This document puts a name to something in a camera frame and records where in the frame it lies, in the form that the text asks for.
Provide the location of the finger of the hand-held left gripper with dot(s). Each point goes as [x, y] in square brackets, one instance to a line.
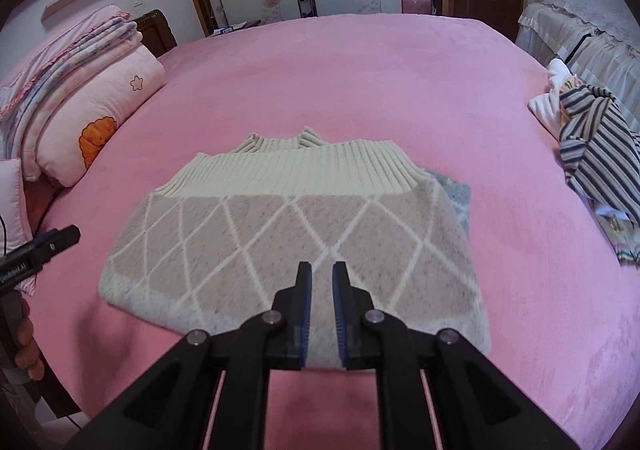
[62, 237]

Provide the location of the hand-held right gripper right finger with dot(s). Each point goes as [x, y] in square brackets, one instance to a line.
[340, 317]

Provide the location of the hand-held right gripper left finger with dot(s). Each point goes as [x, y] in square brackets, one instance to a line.
[306, 317]

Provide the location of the grey beige argyle knit sweater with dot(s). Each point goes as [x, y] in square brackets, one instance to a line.
[300, 230]

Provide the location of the person's left hand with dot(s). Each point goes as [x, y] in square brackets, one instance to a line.
[27, 335]

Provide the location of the small pink pillow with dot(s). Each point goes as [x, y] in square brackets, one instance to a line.
[12, 200]

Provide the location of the pink cartoon pillow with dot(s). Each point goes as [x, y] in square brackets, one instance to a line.
[120, 94]

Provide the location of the folded pastel blanket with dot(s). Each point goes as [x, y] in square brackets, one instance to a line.
[85, 44]

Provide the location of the wooden headboard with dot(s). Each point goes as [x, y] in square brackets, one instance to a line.
[155, 32]

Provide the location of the pink bed blanket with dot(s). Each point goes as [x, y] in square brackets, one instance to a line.
[350, 79]

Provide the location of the dark bedside table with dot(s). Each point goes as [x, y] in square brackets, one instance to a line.
[235, 28]

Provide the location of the white cloth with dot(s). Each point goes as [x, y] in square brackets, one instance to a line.
[545, 109]

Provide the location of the striped shirt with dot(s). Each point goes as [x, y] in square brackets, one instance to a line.
[600, 139]

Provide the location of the sofa with white lace cover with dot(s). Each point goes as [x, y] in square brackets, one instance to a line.
[575, 14]

